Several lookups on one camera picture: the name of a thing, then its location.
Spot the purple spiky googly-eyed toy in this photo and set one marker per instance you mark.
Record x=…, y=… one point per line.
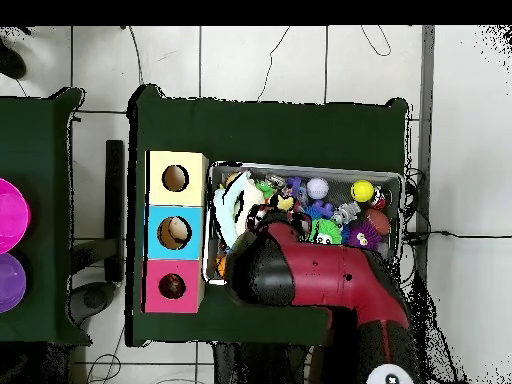
x=364, y=240

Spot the yellow ball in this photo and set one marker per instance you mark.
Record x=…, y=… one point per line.
x=362, y=190

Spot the purple plastic bowl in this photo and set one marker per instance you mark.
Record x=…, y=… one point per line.
x=10, y=284

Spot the brown toy football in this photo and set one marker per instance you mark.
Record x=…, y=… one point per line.
x=378, y=220

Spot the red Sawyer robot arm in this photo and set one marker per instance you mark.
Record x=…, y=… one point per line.
x=328, y=276

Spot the small orange basketball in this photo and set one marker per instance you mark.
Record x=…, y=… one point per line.
x=220, y=266

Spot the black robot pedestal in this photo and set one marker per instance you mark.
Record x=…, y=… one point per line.
x=256, y=368

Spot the cream waffle cloth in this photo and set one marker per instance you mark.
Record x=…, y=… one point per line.
x=252, y=196

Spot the silver toy robot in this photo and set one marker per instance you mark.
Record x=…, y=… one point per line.
x=346, y=212

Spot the white baseball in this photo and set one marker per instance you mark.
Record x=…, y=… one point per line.
x=318, y=188

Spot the green spiky googly-eyed ball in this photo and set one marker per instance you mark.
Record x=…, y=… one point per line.
x=326, y=230

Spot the yellow duck plush toy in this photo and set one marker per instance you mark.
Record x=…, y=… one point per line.
x=284, y=202

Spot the mint waffle cloth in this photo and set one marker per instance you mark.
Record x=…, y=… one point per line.
x=224, y=216

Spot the wooden box with three holes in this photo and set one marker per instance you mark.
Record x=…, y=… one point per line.
x=176, y=160

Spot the person's foot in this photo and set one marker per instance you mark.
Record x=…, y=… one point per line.
x=11, y=62

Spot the magenta plastic bowl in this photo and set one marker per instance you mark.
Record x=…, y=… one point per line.
x=12, y=216

